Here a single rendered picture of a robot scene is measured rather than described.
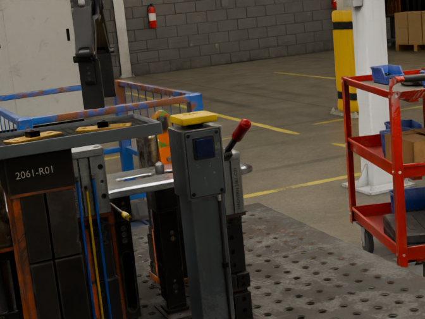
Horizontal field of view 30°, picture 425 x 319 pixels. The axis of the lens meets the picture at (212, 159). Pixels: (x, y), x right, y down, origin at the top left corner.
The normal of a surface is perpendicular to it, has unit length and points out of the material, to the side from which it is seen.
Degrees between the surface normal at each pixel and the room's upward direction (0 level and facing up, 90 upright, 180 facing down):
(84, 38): 63
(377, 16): 90
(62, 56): 90
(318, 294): 0
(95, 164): 90
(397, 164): 90
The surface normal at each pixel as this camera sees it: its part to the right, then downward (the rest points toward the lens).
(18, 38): 0.40, 0.15
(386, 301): -0.10, -0.97
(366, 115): -0.93, 0.08
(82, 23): -0.04, -0.26
